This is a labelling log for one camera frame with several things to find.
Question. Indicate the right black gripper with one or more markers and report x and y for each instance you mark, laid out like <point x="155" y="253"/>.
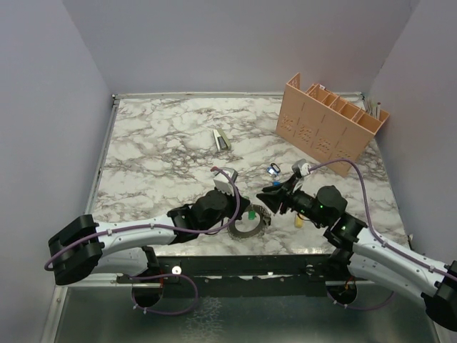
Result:
<point x="273" y="199"/>

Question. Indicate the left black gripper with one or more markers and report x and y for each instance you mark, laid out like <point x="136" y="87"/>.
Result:
<point x="233" y="201"/>

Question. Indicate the green key tag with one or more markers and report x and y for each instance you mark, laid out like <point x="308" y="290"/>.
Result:
<point x="251" y="215"/>

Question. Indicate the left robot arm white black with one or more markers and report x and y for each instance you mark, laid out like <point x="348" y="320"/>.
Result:
<point x="86" y="247"/>

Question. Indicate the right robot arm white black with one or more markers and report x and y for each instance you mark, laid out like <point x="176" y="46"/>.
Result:
<point x="368" y="254"/>

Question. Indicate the yellow pink marker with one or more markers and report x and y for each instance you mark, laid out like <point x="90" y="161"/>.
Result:
<point x="298" y="221"/>

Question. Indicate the beige stapler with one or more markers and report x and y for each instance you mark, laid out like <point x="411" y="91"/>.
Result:
<point x="221" y="140"/>

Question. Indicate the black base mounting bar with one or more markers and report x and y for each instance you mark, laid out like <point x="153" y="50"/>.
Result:
<point x="261" y="275"/>

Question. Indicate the peach compartment organizer box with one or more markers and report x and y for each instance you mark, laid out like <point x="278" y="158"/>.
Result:
<point x="323" y="124"/>

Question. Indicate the pens behind organizer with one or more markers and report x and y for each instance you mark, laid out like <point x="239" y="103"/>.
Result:
<point x="373" y="108"/>

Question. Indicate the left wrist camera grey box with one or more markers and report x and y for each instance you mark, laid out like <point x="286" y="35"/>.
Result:
<point x="224" y="183"/>

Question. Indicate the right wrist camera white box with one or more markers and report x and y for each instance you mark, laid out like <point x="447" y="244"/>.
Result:
<point x="301" y="169"/>

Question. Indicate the aluminium table frame rail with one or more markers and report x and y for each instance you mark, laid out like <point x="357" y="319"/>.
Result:
<point x="102" y="156"/>

